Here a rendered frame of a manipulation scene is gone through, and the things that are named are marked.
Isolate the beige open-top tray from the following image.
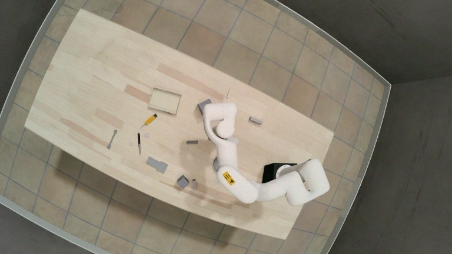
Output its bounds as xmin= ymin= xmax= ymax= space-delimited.
xmin=148 ymin=86 xmax=182 ymax=114

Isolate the yellow screwdriver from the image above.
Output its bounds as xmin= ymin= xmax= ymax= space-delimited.
xmin=144 ymin=113 xmax=157 ymax=125

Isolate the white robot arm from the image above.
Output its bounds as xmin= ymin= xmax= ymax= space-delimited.
xmin=203 ymin=102 xmax=330 ymax=206

